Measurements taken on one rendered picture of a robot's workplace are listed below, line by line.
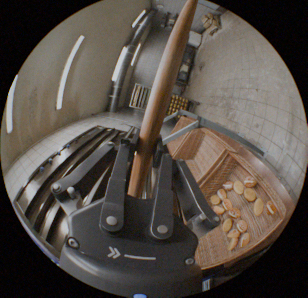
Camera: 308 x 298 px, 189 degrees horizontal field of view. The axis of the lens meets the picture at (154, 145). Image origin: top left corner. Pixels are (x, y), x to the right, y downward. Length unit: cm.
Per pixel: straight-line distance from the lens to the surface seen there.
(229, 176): 79
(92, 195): 56
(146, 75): 531
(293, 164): 121
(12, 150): 148
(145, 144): 16
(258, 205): 60
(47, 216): 77
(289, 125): 130
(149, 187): 32
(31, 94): 149
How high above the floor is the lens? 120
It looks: 6 degrees down
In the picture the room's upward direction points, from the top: 76 degrees counter-clockwise
